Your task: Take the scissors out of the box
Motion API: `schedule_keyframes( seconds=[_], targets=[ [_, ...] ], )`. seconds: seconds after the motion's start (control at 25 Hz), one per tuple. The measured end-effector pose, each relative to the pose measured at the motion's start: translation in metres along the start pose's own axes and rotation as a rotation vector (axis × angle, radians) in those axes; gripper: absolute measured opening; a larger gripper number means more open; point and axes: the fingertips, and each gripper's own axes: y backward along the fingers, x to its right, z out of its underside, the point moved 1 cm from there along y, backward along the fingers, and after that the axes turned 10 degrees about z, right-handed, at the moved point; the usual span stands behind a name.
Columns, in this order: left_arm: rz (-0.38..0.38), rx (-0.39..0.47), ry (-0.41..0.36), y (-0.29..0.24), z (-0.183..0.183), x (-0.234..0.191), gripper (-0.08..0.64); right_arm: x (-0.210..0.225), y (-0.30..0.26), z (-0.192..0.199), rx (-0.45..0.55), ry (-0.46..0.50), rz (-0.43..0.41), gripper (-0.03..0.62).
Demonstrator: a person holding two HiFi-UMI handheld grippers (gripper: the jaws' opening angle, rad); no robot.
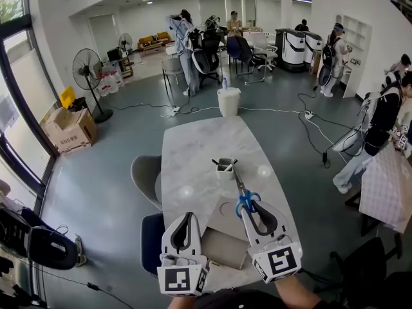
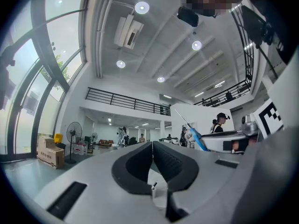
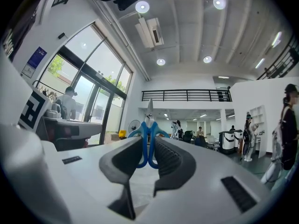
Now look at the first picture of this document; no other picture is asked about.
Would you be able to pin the white power strip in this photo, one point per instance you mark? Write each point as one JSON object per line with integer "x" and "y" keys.
{"x": 176, "y": 109}
{"x": 309, "y": 114}

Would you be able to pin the white waste bin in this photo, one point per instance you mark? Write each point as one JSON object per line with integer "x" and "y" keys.
{"x": 228, "y": 103}

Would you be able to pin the white wall shelf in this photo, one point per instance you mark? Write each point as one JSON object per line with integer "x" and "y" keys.
{"x": 355, "y": 53}

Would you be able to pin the small black standing fan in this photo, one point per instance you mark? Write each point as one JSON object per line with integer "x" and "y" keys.
{"x": 125, "y": 42}

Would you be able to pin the yellow plastic bin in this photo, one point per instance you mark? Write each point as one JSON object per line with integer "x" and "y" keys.
{"x": 67, "y": 98}

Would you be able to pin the person's left forearm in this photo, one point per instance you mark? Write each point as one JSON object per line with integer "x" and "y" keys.
{"x": 181, "y": 303}

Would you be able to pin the yellow sofa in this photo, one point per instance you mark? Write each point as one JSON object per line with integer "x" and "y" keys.
{"x": 151, "y": 41}

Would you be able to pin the grey sneaker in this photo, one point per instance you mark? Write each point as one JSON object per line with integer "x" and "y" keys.
{"x": 80, "y": 251}

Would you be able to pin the clear plastic bottle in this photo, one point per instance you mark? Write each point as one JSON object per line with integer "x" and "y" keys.
{"x": 225, "y": 83}

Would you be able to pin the black mesh office chair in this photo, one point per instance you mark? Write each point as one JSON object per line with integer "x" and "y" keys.
{"x": 207, "y": 60}

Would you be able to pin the grey board with round recess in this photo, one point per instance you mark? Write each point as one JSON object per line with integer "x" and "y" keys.
{"x": 225, "y": 220}

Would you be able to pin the small brass item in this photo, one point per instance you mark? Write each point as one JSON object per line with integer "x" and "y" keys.
{"x": 213, "y": 264}

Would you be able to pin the large black standing fan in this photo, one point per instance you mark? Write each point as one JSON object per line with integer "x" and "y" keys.
{"x": 86, "y": 71}

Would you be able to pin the small white box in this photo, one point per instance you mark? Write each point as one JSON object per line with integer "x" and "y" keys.
{"x": 224, "y": 174}

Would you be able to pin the white and black robot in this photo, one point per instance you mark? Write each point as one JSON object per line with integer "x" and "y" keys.
{"x": 313, "y": 45}
{"x": 291, "y": 51}

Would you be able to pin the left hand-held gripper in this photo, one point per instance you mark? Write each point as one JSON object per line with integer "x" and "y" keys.
{"x": 180, "y": 278}

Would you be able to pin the packs of water bottles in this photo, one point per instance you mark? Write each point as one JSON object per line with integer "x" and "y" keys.
{"x": 109, "y": 84}

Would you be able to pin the table with patterned cloth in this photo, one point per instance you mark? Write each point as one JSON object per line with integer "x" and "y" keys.
{"x": 386, "y": 188}

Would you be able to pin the grey shell chair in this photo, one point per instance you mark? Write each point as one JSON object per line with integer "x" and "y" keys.
{"x": 145, "y": 175}

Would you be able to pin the person's dark clothing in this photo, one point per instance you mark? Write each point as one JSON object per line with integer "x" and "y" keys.
{"x": 244, "y": 299}

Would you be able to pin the black power adapter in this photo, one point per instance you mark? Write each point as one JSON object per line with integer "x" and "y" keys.
{"x": 325, "y": 159}

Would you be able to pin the black pen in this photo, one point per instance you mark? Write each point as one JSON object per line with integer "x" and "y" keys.
{"x": 215, "y": 162}

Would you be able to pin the open brown cardboard box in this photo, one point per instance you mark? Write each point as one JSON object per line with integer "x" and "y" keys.
{"x": 72, "y": 134}

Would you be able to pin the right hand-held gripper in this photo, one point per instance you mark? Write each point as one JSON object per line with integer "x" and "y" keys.
{"x": 280, "y": 259}

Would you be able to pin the white marker with black cap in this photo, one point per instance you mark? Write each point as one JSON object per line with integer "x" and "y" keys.
{"x": 230, "y": 165}

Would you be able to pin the white office chair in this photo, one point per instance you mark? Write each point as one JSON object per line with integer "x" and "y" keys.
{"x": 267, "y": 51}

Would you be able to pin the dark blue office chair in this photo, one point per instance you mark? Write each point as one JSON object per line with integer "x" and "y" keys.
{"x": 241, "y": 51}

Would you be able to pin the person's right forearm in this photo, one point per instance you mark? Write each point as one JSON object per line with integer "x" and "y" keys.
{"x": 294, "y": 293}

